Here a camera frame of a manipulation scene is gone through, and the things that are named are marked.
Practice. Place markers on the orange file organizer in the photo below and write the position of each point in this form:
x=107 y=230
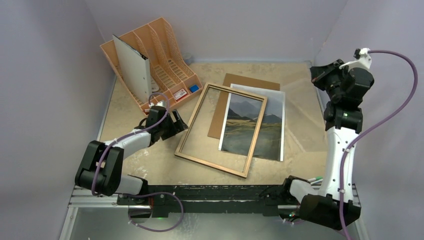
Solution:
x=156 y=40

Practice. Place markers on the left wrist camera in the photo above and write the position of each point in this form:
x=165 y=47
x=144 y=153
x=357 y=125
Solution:
x=161 y=105

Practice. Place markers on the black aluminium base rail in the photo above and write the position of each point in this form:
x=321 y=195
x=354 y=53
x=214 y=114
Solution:
x=266 y=200

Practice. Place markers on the brown backing board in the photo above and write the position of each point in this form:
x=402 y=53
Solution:
x=236 y=107

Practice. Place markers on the white binder folder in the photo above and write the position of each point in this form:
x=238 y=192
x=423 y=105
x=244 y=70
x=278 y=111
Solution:
x=135 y=68

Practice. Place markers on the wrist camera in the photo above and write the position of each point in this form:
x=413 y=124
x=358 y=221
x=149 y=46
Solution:
x=161 y=105
x=359 y=58

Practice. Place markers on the blue small box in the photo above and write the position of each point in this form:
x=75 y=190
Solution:
x=194 y=88

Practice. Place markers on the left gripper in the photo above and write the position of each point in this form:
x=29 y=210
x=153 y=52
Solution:
x=179 y=125

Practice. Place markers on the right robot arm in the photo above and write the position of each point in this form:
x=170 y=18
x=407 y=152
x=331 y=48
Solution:
x=332 y=205

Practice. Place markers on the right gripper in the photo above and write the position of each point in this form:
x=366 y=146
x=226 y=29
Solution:
x=322 y=74

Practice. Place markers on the landscape photo print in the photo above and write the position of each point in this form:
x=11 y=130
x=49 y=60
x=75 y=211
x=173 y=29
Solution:
x=237 y=135

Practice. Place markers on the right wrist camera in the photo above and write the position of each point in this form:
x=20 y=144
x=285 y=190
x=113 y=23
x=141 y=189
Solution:
x=359 y=58

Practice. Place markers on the red white small box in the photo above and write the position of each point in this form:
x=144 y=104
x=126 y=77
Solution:
x=180 y=94

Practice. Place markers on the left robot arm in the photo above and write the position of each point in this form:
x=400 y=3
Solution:
x=101 y=167

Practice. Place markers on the white green pen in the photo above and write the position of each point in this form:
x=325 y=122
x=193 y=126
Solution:
x=315 y=180

